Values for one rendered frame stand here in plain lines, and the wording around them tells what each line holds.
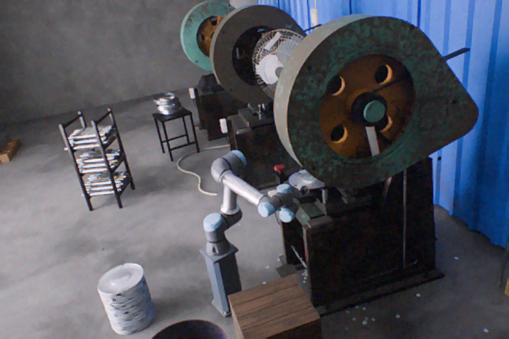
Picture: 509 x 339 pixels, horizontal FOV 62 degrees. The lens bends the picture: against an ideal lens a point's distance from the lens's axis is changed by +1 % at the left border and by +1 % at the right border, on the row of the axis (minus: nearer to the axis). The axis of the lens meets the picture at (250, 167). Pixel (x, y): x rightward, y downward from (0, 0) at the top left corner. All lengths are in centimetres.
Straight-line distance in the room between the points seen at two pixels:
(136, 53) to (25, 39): 193
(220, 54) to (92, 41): 547
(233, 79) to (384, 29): 188
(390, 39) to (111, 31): 722
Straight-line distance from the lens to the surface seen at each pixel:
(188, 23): 527
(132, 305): 287
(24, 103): 922
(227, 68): 363
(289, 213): 221
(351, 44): 195
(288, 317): 232
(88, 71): 892
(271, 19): 367
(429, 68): 220
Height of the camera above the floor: 199
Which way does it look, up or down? 25 degrees down
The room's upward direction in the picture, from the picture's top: 9 degrees counter-clockwise
